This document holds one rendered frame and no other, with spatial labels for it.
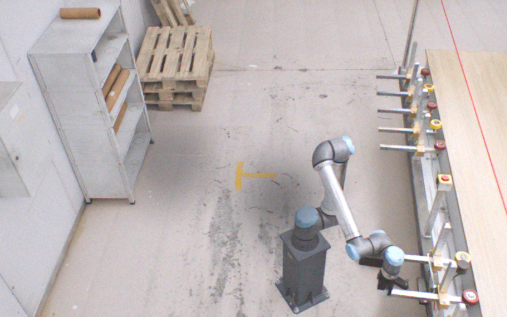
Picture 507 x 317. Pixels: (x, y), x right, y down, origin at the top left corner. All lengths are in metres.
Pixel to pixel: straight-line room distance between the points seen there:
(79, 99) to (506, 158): 3.10
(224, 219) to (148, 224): 0.66
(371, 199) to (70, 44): 2.79
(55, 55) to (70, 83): 0.24
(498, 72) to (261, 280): 2.70
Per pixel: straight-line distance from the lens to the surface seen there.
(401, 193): 4.52
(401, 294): 2.80
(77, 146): 4.14
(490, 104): 4.22
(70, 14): 4.07
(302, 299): 3.62
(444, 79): 4.41
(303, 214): 3.05
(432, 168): 3.89
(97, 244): 4.27
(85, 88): 3.74
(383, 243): 2.56
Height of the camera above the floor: 3.16
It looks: 42 degrees down
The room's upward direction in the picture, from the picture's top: 3 degrees counter-clockwise
